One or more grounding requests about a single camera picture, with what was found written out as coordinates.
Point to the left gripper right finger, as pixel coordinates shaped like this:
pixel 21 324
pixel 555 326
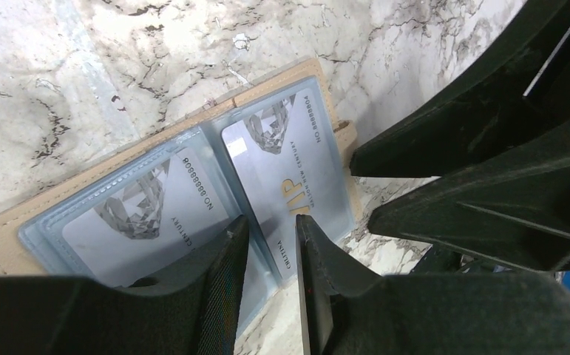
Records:
pixel 348 309

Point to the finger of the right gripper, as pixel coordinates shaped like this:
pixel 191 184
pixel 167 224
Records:
pixel 517 90
pixel 513 209

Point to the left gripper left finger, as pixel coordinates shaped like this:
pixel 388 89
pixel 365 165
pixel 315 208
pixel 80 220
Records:
pixel 189 307

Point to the silver VIP card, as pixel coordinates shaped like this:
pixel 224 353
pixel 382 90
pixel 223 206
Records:
pixel 285 156
pixel 151 222

